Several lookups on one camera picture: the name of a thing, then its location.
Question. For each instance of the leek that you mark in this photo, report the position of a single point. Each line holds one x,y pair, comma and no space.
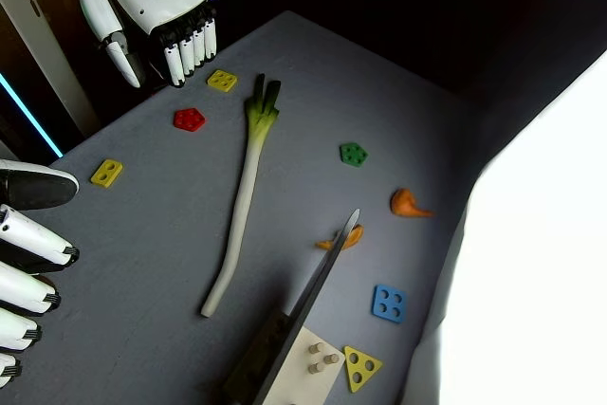
246,187

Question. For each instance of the large steel kitchen knife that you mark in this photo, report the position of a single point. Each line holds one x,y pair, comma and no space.
324,277

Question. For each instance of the yellow rectangle two-hole block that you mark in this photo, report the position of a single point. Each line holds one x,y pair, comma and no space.
106,173

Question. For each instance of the yellow square four-hole block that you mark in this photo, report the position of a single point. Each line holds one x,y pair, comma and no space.
222,81

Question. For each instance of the grey table cloth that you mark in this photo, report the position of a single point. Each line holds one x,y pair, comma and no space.
142,234

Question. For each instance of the cyan light strip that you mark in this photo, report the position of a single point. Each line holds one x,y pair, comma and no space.
31,115

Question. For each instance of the red pentagon block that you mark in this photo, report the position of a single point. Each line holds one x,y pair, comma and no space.
189,120

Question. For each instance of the green pentagon block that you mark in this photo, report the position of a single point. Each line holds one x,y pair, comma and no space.
353,154

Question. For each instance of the wooden peg board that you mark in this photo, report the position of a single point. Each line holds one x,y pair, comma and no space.
308,376

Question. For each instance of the orange toy chicken wing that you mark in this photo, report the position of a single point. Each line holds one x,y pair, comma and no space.
404,203
353,235

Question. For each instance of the yellow triangle three-hole block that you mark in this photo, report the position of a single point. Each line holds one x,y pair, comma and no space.
358,367

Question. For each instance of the blue square four-hole block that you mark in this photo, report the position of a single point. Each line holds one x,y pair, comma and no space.
389,304

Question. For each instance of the white post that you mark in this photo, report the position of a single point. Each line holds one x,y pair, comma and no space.
42,44

